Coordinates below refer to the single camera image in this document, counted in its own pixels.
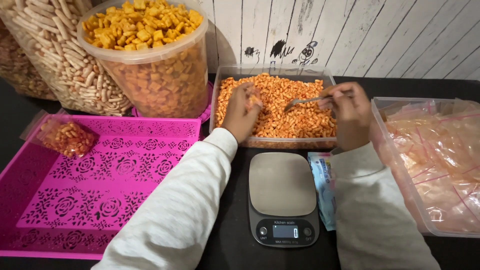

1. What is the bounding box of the person's right hand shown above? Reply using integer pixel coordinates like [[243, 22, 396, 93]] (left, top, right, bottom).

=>
[[317, 81, 373, 152]]

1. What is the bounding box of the person's left hand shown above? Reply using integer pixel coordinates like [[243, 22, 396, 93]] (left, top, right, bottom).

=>
[[221, 82, 264, 145]]

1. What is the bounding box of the small clear plastic bag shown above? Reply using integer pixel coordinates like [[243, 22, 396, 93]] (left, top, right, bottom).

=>
[[245, 85, 264, 112]]

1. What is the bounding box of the metal spoon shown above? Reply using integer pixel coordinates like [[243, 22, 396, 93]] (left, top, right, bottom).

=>
[[283, 95, 335, 113]]

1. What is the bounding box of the clear rectangular snack container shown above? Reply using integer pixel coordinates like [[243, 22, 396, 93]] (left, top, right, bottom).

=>
[[209, 63, 339, 150]]

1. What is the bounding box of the heap of orange macaroni snacks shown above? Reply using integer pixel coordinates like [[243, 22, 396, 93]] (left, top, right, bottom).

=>
[[215, 73, 337, 139]]

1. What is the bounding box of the clear container of bags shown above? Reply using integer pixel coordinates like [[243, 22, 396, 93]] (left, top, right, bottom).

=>
[[370, 96, 480, 239]]

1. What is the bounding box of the blue white tissue packet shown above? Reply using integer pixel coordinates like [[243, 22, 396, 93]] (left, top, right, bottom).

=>
[[307, 151, 337, 232]]

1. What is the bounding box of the round clear plastic tub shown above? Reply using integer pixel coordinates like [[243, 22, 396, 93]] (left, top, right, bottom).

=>
[[76, 0, 209, 119]]

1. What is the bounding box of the digital kitchen scale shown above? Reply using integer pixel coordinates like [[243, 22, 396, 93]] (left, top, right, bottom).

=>
[[247, 151, 320, 248]]

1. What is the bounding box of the pile of clear zip bags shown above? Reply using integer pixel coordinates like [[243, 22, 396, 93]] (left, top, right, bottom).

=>
[[382, 98, 480, 233]]

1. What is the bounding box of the heap of yellow square crackers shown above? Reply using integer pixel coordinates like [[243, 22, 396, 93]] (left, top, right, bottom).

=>
[[82, 0, 204, 52]]

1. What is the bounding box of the pink perforated plastic tray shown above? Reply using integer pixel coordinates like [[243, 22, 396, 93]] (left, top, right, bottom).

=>
[[0, 114, 203, 260]]

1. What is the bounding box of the filled snack zip bag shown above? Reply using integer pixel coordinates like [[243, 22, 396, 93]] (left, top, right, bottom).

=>
[[20, 109, 101, 158]]

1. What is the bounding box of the large bag of stick snacks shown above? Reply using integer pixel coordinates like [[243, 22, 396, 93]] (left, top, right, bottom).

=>
[[0, 0, 133, 117]]

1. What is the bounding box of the large bag of brown snacks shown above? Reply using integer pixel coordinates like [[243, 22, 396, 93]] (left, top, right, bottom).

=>
[[0, 20, 58, 101]]

